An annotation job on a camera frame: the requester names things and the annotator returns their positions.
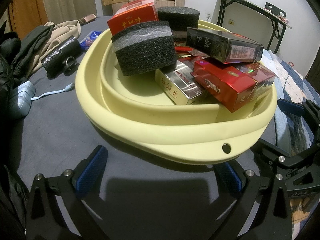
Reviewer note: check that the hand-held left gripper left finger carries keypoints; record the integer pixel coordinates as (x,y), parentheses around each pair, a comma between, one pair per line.
(91,170)

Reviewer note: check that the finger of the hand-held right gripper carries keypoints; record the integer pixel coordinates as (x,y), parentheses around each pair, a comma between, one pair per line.
(290,106)
(270,155)

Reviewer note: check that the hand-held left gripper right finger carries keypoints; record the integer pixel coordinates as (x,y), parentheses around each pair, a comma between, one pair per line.
(228,177)

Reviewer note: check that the red box with gold emblem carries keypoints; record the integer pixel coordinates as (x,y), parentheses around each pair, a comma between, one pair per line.
(225,85)

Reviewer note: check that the yellow plastic basin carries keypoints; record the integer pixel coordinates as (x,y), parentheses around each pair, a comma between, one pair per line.
(175,135)

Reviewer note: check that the red Diamond box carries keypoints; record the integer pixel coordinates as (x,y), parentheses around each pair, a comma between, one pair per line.
(212,45)

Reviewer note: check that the red and silver carton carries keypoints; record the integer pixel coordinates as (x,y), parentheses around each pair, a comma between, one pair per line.
(175,82)

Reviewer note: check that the slim red box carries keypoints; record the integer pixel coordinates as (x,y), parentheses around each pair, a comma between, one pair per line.
(183,50)

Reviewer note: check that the black grey-layered foam cylinder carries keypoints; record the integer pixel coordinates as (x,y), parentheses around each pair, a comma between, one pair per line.
(147,55)

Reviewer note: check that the black foam disc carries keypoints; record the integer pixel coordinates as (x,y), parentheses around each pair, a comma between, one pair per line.
(178,16)

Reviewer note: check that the red and white carton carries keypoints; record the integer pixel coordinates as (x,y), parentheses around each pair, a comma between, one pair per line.
(135,20)

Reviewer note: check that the blue checkered blanket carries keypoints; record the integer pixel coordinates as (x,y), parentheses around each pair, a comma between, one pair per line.
(292,80)

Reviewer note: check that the red box on table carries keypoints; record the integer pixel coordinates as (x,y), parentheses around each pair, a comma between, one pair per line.
(285,19)

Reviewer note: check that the black chair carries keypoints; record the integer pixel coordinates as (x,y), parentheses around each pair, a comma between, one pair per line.
(275,8)

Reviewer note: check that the light blue ribbed device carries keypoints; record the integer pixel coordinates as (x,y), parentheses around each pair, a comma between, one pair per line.
(21,100)

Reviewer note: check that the white and red item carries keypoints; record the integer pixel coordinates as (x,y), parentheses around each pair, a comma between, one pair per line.
(268,9)

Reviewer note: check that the black folding table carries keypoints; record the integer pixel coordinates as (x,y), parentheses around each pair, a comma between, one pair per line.
(250,5)

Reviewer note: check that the blue packet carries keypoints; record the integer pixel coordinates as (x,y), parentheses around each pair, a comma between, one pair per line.
(91,38)

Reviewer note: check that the black garment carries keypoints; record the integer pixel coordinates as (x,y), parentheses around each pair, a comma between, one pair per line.
(7,67)

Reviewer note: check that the dark green garment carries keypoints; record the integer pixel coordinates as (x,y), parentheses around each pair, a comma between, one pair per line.
(30,45)

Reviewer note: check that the beige garment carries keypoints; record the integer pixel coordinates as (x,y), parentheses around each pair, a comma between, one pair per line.
(62,33)

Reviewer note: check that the small brown box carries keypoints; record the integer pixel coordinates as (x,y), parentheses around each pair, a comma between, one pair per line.
(87,18)

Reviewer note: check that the orange wooden panel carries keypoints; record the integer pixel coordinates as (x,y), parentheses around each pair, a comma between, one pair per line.
(27,7)

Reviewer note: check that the yellowed wall socket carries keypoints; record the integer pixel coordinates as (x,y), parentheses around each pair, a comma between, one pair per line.
(232,22)

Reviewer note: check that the white wall socket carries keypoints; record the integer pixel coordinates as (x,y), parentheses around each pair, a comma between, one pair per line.
(208,16)

